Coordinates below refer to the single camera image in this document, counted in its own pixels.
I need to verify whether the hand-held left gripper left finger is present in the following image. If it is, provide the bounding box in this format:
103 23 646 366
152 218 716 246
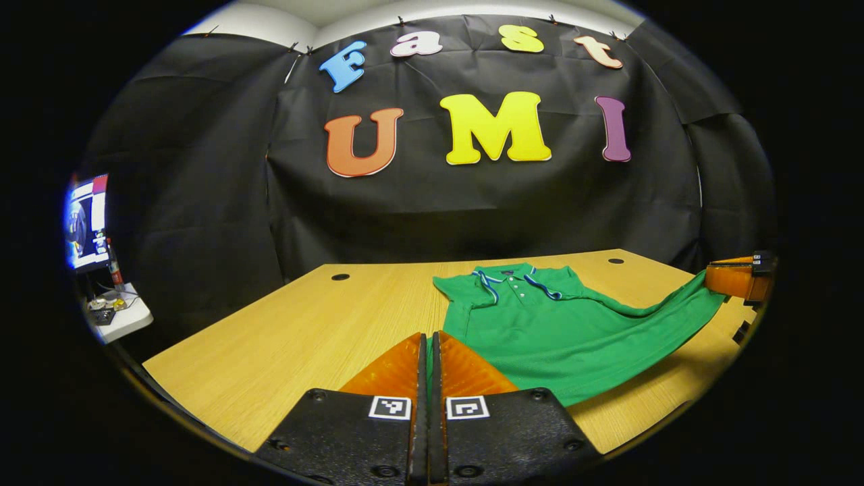
252 331 430 486

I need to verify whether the white side table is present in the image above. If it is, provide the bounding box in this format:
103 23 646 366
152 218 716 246
86 283 155 345

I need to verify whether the black backdrop cloth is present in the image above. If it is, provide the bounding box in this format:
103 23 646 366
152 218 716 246
74 15 777 362

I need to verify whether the computer monitor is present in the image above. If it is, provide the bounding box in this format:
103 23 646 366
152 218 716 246
65 174 111 272

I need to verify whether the green T-shirt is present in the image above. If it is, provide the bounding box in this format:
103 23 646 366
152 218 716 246
425 263 731 408

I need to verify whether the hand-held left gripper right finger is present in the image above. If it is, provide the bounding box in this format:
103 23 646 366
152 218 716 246
430 330 603 486

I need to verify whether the red drink bottle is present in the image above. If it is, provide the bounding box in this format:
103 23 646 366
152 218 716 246
107 236 125 286

